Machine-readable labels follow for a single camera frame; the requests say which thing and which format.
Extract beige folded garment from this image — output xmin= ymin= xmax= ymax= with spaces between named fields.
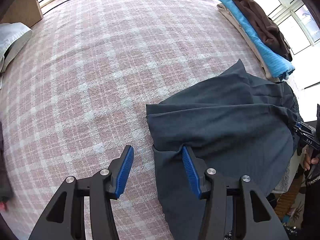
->
xmin=217 ymin=3 xmax=279 ymax=82

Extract pink plaid table cloth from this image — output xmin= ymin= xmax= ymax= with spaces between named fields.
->
xmin=1 ymin=0 xmax=265 ymax=239

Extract white lace cloth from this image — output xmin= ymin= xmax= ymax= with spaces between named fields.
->
xmin=272 ymin=151 xmax=304 ymax=194

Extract brown folded garment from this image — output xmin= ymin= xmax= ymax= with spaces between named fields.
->
xmin=232 ymin=0 xmax=292 ymax=62

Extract blue folded garment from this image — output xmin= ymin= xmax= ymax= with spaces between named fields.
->
xmin=219 ymin=0 xmax=295 ymax=80

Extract white denim garment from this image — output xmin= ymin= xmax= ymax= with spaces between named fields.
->
xmin=0 ymin=22 xmax=33 ymax=88

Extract dark slate track pants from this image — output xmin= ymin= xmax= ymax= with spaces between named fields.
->
xmin=146 ymin=61 xmax=299 ymax=239

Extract person's right hand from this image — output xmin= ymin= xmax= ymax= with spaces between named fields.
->
xmin=303 ymin=151 xmax=319 ymax=171

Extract pink garment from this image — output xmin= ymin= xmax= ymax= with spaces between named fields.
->
xmin=0 ymin=201 xmax=8 ymax=212

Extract black tweed-trim sweater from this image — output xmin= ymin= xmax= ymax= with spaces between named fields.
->
xmin=300 ymin=145 xmax=319 ymax=239

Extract large light wood board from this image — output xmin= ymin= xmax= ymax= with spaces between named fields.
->
xmin=1 ymin=0 xmax=43 ymax=28

